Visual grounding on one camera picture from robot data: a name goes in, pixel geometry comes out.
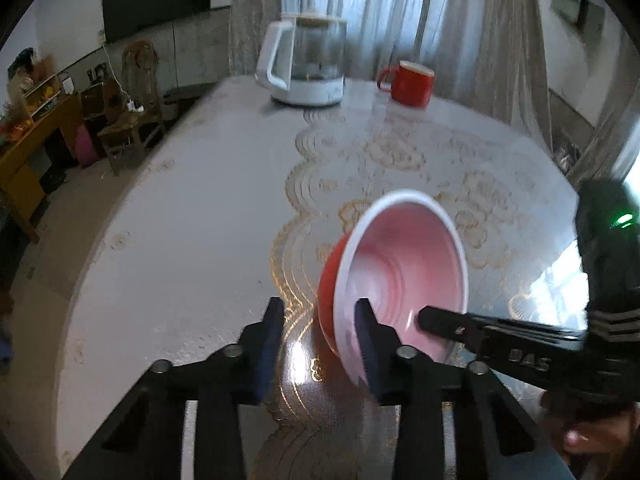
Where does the red plastic bowl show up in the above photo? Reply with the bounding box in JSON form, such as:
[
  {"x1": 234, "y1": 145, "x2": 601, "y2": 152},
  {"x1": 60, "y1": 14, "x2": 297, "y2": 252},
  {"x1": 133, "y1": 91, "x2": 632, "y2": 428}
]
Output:
[{"x1": 317, "y1": 188, "x2": 469, "y2": 387}]

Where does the person right hand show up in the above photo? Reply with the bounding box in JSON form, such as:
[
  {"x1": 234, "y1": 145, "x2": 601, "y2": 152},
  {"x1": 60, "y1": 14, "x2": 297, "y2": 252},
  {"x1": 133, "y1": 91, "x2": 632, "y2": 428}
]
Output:
[{"x1": 539, "y1": 391, "x2": 639, "y2": 479}]

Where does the lace table doily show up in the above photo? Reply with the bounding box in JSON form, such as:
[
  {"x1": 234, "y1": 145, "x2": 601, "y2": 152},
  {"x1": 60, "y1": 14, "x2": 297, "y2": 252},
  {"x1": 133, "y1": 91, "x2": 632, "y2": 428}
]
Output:
[{"x1": 253, "y1": 102, "x2": 587, "y2": 479}]

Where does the grey side curtain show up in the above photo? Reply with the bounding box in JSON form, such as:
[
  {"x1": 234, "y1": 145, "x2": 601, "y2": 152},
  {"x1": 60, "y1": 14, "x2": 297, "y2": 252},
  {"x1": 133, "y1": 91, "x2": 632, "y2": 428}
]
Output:
[{"x1": 567, "y1": 30, "x2": 639, "y2": 191}]

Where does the red enamel mug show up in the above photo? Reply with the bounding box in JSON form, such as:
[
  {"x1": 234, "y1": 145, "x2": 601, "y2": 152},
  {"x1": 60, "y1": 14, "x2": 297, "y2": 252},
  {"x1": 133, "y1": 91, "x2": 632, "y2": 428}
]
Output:
[{"x1": 376, "y1": 61, "x2": 435, "y2": 110}]

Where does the wooden sideboard cabinet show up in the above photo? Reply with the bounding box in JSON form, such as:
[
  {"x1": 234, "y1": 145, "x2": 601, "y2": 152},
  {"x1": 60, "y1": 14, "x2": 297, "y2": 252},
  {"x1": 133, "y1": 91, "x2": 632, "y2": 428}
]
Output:
[{"x1": 0, "y1": 92, "x2": 85, "y2": 243}]

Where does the grey lace window curtain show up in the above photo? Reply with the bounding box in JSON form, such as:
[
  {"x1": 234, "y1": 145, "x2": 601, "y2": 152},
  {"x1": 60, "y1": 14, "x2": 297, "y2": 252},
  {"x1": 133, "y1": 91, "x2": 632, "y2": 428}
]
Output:
[{"x1": 229, "y1": 0, "x2": 551, "y2": 148}]

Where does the white glass electric kettle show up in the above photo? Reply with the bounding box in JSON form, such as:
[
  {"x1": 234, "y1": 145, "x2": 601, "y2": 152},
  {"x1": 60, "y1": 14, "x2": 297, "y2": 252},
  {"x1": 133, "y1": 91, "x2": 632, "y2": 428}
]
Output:
[{"x1": 255, "y1": 13, "x2": 347, "y2": 107}]

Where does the wooden shelf with items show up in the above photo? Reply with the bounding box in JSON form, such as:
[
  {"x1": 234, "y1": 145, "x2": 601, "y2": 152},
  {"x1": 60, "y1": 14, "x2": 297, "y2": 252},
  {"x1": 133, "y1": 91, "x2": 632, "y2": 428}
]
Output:
[{"x1": 8, "y1": 48, "x2": 65, "y2": 122}]

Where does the wooden carved chair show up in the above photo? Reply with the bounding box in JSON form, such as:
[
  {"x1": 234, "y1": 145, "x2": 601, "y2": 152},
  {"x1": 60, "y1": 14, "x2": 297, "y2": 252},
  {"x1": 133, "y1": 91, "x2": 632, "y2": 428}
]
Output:
[{"x1": 98, "y1": 39, "x2": 166, "y2": 176}]

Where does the wall electrical box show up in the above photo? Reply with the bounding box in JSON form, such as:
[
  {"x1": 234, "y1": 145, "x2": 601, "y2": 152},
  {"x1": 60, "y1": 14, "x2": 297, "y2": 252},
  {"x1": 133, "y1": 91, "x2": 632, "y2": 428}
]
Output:
[{"x1": 551, "y1": 0, "x2": 605, "y2": 37}]

